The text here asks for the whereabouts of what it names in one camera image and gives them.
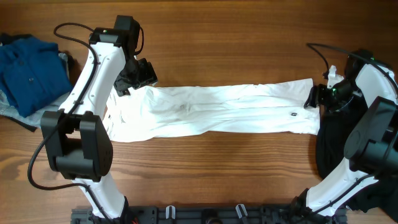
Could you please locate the white printed t-shirt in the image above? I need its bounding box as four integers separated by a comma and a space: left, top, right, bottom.
103, 78, 320, 142

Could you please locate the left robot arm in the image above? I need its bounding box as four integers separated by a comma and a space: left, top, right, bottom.
27, 26, 157, 223

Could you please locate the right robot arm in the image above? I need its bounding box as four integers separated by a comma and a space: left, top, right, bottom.
293, 64, 397, 219

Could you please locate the blue button shirt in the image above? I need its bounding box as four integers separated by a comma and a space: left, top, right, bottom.
1, 37, 72, 117

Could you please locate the black garment right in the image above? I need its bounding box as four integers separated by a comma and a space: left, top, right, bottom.
315, 97, 397, 220

